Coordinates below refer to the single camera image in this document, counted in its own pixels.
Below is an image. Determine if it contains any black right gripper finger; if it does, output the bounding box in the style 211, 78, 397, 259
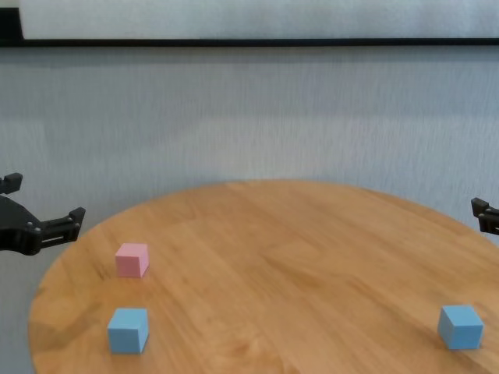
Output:
470, 197, 499, 235

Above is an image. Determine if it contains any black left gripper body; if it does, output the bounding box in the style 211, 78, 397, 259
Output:
0, 194, 42, 256

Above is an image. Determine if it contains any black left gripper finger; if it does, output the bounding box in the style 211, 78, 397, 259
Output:
0, 173, 23, 195
37, 207, 87, 250

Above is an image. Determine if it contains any blue cube block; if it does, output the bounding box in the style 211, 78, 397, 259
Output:
437, 305, 485, 351
107, 307, 150, 355

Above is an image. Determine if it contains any pink cube block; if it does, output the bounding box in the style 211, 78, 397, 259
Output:
115, 243, 150, 279

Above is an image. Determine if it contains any white foam board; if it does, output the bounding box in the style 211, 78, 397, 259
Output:
18, 0, 499, 41

